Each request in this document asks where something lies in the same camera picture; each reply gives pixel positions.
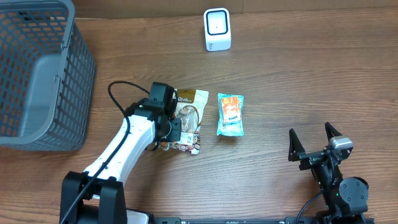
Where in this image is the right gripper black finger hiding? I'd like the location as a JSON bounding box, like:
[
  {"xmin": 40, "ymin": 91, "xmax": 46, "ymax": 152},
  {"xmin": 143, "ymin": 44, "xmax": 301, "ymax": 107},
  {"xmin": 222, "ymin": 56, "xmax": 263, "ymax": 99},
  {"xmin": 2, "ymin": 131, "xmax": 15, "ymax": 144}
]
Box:
[
  {"xmin": 288, "ymin": 128, "xmax": 305, "ymax": 162},
  {"xmin": 325, "ymin": 122, "xmax": 342, "ymax": 145}
]

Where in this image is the teal snack packet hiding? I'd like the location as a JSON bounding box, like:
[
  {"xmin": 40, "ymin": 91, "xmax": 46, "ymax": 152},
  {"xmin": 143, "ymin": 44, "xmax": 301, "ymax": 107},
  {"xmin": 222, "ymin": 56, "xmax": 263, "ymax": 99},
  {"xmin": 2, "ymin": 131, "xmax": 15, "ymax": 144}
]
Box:
[{"xmin": 216, "ymin": 93, "xmax": 244, "ymax": 137}]

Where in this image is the small orange snack box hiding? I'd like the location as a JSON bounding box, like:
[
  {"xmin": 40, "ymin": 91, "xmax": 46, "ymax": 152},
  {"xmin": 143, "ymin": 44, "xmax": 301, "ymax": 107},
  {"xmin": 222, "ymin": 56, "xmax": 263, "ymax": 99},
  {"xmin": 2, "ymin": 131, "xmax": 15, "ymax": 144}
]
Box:
[{"xmin": 220, "ymin": 96, "xmax": 241, "ymax": 124}]

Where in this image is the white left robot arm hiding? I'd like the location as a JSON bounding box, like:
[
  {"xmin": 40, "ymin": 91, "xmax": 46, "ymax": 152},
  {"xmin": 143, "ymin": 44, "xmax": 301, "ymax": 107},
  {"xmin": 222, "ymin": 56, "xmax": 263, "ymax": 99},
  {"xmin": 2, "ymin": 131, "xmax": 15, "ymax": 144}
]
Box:
[{"xmin": 60, "ymin": 97, "xmax": 181, "ymax": 224}]

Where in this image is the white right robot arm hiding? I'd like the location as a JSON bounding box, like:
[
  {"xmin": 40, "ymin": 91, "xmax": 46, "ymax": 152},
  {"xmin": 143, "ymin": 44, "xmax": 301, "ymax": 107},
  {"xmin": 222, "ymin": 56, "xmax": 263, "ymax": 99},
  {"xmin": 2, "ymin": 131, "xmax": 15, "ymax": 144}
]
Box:
[{"xmin": 288, "ymin": 122, "xmax": 374, "ymax": 224}]

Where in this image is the white barcode scanner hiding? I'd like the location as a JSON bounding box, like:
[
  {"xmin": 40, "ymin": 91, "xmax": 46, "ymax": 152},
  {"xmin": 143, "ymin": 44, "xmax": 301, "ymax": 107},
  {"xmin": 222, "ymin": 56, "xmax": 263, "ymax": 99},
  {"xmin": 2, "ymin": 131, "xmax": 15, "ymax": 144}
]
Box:
[{"xmin": 203, "ymin": 7, "xmax": 232, "ymax": 52}]

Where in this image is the beige nut snack bag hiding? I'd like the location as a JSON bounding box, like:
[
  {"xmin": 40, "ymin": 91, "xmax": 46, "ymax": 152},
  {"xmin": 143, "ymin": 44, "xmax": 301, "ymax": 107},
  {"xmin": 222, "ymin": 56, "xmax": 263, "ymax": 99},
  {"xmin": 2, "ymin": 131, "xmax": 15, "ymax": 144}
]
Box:
[{"xmin": 160, "ymin": 89, "xmax": 209, "ymax": 155}]

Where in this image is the grey plastic basket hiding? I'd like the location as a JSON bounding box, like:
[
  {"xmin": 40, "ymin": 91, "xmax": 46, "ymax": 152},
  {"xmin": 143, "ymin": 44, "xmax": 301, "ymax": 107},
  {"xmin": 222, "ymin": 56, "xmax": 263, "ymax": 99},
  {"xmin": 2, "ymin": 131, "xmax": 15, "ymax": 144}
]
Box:
[{"xmin": 1, "ymin": 0, "xmax": 96, "ymax": 151}]

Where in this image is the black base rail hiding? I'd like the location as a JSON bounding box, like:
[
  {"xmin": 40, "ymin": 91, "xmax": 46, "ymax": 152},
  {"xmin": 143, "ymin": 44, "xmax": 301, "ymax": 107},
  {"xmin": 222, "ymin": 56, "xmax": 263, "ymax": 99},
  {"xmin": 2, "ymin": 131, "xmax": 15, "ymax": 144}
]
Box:
[{"xmin": 149, "ymin": 216, "xmax": 376, "ymax": 224}]

